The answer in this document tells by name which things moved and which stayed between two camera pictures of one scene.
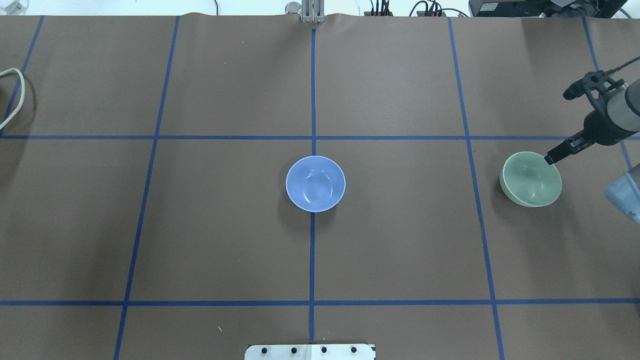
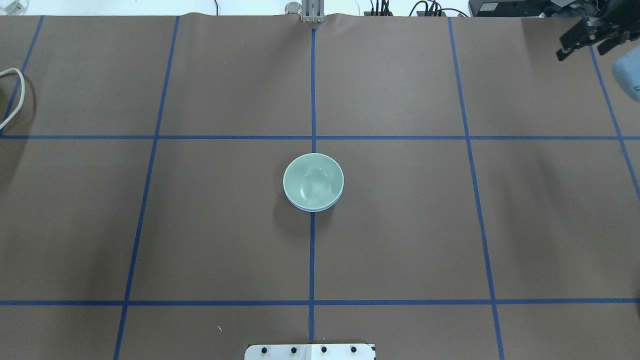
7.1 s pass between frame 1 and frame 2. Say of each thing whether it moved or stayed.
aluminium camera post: stayed
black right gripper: moved
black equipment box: stayed
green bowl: moved
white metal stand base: stayed
